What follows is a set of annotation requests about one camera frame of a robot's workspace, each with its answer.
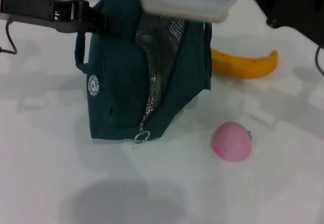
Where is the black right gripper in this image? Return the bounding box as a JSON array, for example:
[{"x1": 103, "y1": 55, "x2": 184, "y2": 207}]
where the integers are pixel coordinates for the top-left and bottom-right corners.
[{"x1": 254, "y1": 0, "x2": 324, "y2": 45}]

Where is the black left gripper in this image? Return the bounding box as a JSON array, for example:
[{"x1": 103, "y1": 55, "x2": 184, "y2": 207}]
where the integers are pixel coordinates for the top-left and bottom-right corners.
[{"x1": 0, "y1": 0, "x2": 124, "y2": 34}]

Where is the yellow banana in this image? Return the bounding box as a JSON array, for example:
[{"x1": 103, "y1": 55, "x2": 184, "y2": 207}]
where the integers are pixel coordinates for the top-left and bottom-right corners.
[{"x1": 210, "y1": 48, "x2": 278, "y2": 80}]

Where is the dark teal insulated lunch bag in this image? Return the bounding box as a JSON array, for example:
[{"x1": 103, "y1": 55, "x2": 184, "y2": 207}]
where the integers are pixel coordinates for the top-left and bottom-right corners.
[{"x1": 74, "y1": 0, "x2": 213, "y2": 144}]

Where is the clear container with blue-rimmed lid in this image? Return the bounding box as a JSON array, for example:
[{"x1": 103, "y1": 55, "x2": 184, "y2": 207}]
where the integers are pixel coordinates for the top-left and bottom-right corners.
[{"x1": 130, "y1": 0, "x2": 265, "y2": 24}]

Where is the pink peach toy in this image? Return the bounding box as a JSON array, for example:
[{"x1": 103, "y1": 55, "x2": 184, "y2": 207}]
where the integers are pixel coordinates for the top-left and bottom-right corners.
[{"x1": 211, "y1": 122, "x2": 254, "y2": 162}]

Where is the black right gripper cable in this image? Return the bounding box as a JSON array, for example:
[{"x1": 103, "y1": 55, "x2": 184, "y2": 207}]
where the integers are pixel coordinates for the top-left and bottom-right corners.
[{"x1": 315, "y1": 44, "x2": 324, "y2": 76}]

